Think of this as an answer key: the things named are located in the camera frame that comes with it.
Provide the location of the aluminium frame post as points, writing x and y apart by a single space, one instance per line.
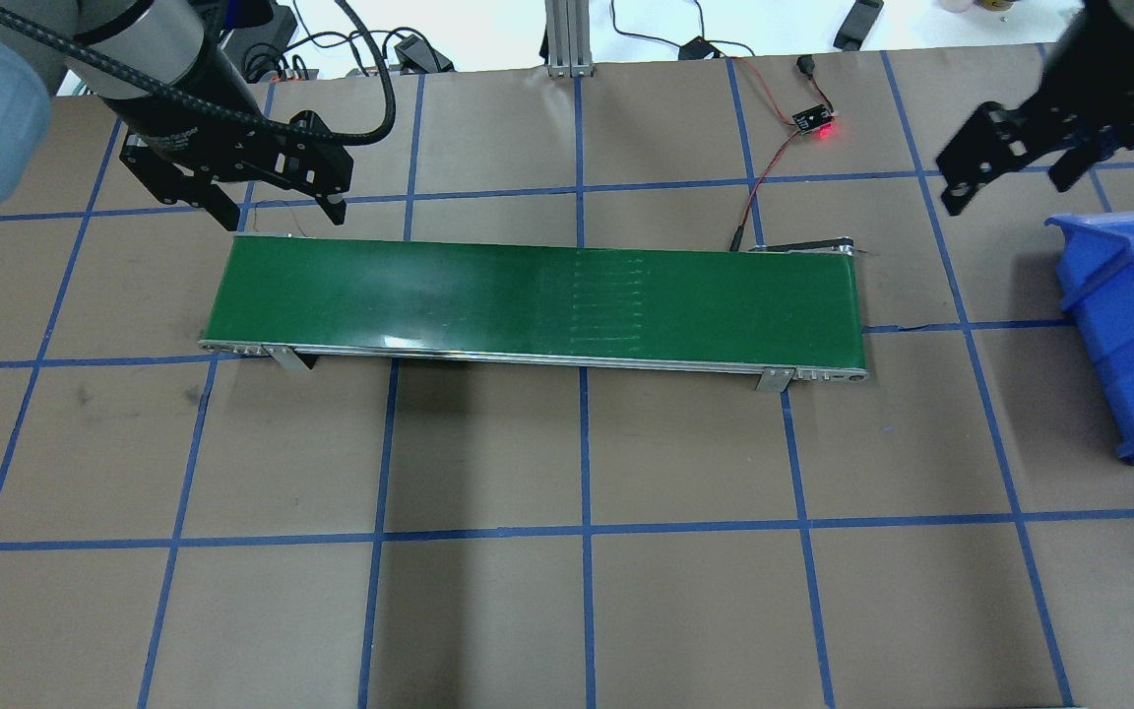
567 41

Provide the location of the green conveyor belt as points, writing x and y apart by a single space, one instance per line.
783 316

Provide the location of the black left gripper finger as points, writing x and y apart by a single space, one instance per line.
168 183
319 170

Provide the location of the small sensor board red light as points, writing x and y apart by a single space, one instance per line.
818 121

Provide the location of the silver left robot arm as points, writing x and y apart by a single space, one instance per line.
523 139

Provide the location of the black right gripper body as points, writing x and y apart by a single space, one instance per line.
1087 116

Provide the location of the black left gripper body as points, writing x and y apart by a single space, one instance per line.
176 123

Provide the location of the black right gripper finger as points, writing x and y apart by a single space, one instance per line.
1077 158
994 141

